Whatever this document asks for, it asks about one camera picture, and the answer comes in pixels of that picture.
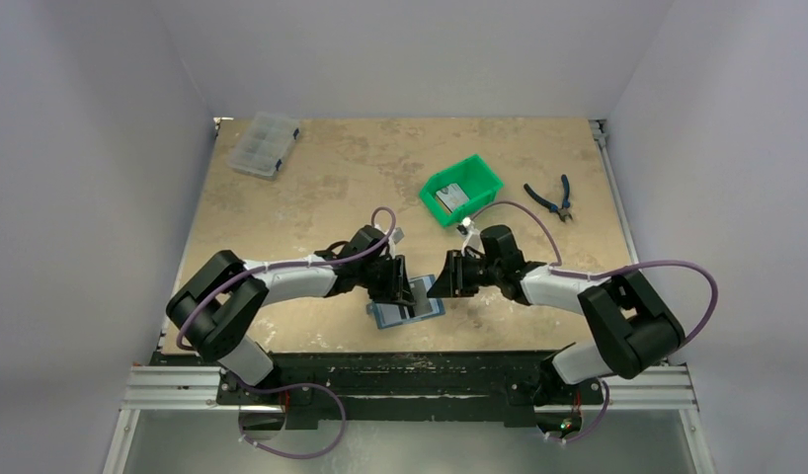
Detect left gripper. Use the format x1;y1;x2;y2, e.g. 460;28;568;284
358;253;414;305

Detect black credit card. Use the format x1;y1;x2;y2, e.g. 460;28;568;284
373;304;433;329

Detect stack of credit cards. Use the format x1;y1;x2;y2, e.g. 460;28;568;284
435;183;470;214

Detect green plastic bin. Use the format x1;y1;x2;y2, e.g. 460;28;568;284
419;155;504;227

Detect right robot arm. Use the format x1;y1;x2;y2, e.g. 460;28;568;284
428;225;686;402

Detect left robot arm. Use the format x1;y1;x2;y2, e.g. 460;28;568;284
165;225;416;404

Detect clear plastic organizer box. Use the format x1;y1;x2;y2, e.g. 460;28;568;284
228;112;301;181

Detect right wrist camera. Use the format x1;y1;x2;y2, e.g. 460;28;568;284
456;217;482;251

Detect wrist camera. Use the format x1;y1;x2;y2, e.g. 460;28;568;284
383;226;405;247
456;217;482;251

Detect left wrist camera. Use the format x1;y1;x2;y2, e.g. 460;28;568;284
383;226;405;247

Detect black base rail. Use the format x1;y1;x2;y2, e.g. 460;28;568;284
148;350;661;432

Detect blue handled pliers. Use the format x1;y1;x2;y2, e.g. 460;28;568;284
524;174;574;222

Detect aluminium frame rail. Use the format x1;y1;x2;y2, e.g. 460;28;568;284
124;351;697;411

